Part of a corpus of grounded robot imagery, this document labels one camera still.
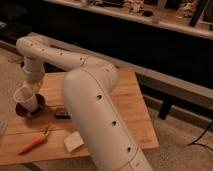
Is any long wooden bench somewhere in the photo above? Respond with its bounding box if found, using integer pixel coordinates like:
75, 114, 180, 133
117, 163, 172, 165
0, 21, 213, 121

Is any dark rectangular block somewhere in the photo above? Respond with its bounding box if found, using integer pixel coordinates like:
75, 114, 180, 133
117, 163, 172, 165
55, 108, 70, 119

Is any white ceramic cup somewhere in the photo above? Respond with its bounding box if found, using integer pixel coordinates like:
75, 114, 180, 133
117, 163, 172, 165
13, 87, 39, 112

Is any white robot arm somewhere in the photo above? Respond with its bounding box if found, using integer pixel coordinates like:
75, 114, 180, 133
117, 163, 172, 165
16, 35, 153, 171

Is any orange carrot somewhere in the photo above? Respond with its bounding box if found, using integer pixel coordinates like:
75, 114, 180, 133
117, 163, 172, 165
18, 126, 49, 155

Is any black cable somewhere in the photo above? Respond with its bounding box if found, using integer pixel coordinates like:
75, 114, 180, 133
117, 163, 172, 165
187, 120, 213, 147

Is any beige sponge block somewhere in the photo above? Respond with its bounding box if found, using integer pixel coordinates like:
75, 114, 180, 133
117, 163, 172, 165
64, 131, 84, 152

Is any wooden table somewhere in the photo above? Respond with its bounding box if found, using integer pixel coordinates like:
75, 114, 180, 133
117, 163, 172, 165
0, 68, 159, 166

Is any dark maroon ceramic bowl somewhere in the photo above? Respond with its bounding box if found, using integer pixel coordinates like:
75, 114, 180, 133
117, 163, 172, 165
15, 94, 45, 118

